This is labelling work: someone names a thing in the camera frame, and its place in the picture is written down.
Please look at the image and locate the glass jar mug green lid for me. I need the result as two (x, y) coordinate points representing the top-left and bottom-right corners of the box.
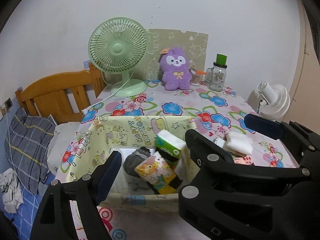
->
(205, 54), (228, 92)

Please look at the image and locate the cotton swab container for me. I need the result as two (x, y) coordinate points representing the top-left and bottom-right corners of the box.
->
(189, 67), (207, 87)

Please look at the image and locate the white charging cable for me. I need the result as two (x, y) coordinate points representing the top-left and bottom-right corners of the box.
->
(6, 115), (19, 178)

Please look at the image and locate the wall socket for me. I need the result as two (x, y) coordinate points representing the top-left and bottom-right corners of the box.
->
(0, 97), (13, 117)

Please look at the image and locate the grey plaid pillow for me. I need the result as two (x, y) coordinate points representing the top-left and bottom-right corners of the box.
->
(4, 109), (57, 195)

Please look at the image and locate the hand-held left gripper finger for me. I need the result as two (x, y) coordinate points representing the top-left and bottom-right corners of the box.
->
(30, 151), (123, 240)

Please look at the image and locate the yellow cartoon tissue packet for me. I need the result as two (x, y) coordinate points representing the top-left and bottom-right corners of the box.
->
(134, 154), (183, 195)

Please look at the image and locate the purple plush toy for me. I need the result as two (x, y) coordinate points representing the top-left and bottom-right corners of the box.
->
(159, 46), (192, 91)

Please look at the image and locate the grey sock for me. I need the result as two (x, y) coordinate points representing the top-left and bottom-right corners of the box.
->
(124, 147), (157, 190)

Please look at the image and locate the white floor fan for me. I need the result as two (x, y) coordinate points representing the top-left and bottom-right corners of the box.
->
(247, 81), (291, 121)

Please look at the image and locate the pink packet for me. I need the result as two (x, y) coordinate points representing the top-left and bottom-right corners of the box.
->
(232, 155), (255, 167)

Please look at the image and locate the white fan power cord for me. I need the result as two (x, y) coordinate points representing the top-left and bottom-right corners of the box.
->
(81, 74), (133, 113)

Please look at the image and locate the white quilt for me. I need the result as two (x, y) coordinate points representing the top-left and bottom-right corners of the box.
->
(47, 122), (82, 174)

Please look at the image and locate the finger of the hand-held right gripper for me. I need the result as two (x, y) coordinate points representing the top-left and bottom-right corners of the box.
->
(244, 113), (320, 168)
(178, 129), (320, 240)

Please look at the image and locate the wooden bed headboard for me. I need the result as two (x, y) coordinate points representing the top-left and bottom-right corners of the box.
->
(15, 64), (107, 124)

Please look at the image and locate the blue checked bed sheet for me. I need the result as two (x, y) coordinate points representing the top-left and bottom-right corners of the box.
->
(0, 180), (58, 240)

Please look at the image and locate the green tissue packet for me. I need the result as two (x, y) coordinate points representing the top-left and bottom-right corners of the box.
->
(155, 129), (187, 160)

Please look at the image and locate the yellow cartoon fabric storage box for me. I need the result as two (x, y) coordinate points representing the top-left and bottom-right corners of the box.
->
(55, 115), (200, 213)

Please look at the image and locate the crumpled white cloth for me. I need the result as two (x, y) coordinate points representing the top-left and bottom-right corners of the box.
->
(0, 168), (23, 214)

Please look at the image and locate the green patterned board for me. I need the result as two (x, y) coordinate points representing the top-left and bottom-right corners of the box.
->
(144, 29), (209, 83)

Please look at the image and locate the green desk fan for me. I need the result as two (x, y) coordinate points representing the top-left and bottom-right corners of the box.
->
(88, 17), (148, 97)

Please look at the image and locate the white cloth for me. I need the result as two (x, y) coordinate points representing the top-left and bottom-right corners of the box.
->
(0, 168), (23, 214)
(224, 131), (253, 155)

